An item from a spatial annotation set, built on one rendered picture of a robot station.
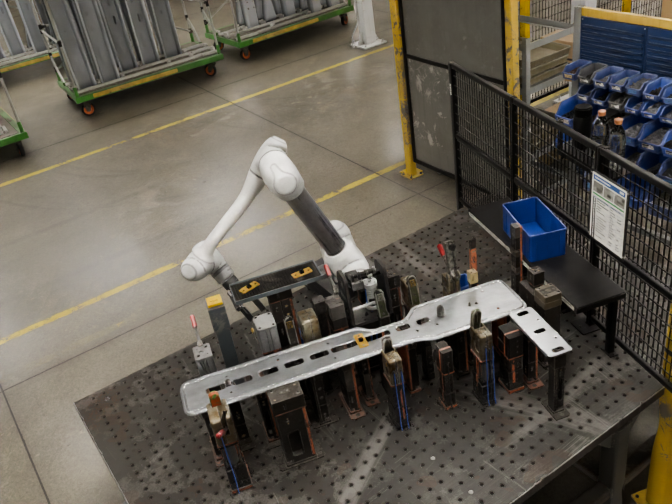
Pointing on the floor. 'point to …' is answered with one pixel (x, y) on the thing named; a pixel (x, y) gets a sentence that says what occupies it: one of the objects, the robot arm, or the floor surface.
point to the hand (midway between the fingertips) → (256, 312)
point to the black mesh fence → (563, 200)
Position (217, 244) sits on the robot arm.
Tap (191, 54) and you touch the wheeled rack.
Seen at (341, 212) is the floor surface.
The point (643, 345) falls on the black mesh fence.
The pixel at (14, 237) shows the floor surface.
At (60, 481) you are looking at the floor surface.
